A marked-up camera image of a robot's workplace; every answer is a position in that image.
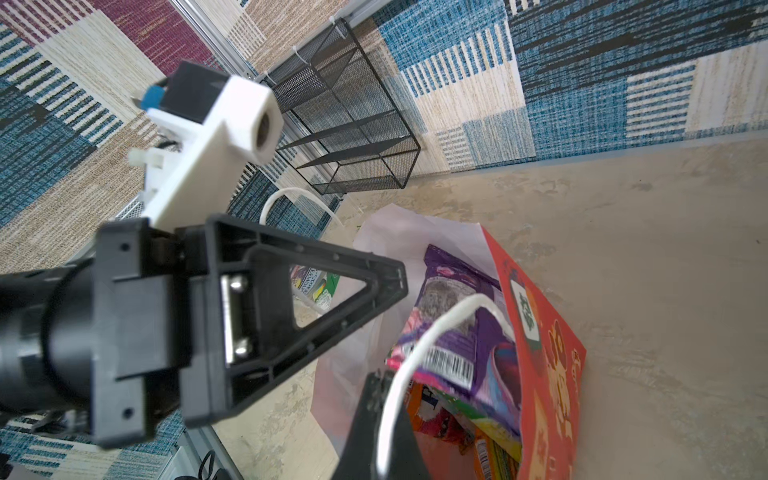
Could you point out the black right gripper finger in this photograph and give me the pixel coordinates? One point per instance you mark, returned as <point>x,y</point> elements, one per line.
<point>359,454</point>

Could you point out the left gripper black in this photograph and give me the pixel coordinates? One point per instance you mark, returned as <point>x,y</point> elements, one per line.
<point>114,333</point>

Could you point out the red paper gift bag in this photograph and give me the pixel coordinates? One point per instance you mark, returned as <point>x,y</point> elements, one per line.
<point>550,356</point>

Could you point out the purple snack bag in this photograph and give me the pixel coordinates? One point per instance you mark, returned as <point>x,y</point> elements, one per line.
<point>474,363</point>

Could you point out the orange snack bag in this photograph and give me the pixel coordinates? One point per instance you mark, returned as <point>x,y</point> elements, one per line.
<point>453,447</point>

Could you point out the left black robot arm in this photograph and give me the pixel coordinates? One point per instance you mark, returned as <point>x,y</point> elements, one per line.
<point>23,387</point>

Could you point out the blue white snack pack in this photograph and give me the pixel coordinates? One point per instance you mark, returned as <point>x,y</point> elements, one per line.
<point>314,287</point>

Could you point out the black wire mesh shelf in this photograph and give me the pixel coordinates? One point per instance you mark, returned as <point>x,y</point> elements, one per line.
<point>344,132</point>

